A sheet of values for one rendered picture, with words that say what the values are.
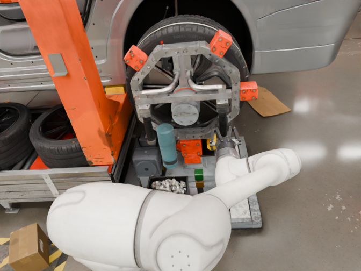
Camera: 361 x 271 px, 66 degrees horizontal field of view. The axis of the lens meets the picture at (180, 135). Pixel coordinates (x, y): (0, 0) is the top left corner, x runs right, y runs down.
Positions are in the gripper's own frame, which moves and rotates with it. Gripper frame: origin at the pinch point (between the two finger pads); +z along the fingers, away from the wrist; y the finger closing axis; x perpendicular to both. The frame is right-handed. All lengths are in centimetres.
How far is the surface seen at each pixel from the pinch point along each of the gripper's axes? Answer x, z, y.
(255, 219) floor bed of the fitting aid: -75, 1, 19
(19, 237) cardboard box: -65, -14, -123
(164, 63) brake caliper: 1, 69, -33
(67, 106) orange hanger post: 9, 10, -74
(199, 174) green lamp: -17.1, -14.2, -11.8
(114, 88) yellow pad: -11, 62, -68
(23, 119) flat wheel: -33, 65, -145
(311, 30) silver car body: 16, 62, 55
